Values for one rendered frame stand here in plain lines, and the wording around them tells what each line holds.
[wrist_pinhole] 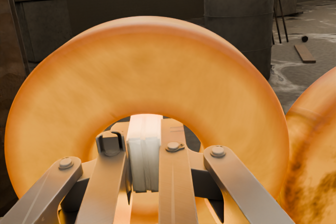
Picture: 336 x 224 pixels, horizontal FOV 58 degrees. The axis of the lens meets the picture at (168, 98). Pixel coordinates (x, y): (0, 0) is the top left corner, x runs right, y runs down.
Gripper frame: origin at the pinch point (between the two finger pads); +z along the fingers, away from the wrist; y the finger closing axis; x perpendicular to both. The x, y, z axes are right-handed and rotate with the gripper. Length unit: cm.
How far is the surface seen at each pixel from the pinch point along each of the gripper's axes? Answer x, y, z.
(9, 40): 2.5, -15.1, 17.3
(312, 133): -0.2, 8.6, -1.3
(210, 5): -21, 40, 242
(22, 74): -1.3, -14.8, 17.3
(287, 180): -3.1, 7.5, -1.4
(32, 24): -43, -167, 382
